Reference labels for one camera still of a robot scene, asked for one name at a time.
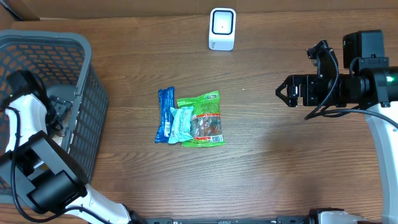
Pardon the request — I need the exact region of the green snack bag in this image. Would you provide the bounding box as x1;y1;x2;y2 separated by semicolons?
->
177;91;225;147

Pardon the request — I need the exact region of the blue snack bar wrapper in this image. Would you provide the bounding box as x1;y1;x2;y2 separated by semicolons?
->
154;86;175;143

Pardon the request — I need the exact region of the light blue snack packet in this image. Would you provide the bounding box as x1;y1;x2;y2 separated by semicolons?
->
168;106;194;144

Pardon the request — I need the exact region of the beige cookie snack bag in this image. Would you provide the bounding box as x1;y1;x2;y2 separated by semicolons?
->
49;109;72;146

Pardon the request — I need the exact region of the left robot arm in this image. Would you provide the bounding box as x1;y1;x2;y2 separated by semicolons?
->
1;70;145;223

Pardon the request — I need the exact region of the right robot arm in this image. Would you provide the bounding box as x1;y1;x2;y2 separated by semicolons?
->
275;30;397;223

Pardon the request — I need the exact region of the white barcode scanner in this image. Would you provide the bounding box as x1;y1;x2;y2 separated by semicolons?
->
208;7;236;51

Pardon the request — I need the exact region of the grey plastic shopping basket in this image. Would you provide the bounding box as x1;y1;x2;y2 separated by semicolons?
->
1;30;108;179

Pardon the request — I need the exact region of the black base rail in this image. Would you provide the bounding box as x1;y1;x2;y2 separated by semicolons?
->
144;215;310;224

